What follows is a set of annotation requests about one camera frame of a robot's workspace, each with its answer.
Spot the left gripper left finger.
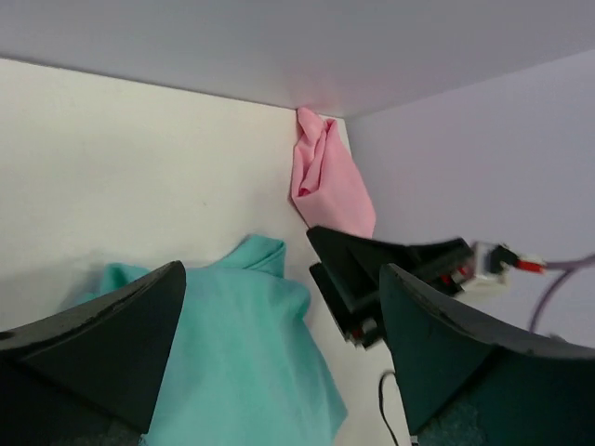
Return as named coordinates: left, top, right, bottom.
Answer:
left=1, top=261, right=186, bottom=445

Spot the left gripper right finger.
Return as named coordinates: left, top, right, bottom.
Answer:
left=379, top=265, right=594, bottom=445

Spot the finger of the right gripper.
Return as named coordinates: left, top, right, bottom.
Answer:
left=310, top=263, right=386, bottom=349
left=307, top=226, right=469, bottom=293

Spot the teal t shirt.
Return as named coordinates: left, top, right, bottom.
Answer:
left=69, top=233, right=349, bottom=446

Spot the folded pink t shirt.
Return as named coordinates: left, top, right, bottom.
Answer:
left=290, top=108, right=377, bottom=238

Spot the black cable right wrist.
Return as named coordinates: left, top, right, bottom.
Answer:
left=377, top=370, right=401, bottom=446

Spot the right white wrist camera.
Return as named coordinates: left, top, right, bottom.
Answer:
left=443, top=242, right=519, bottom=299

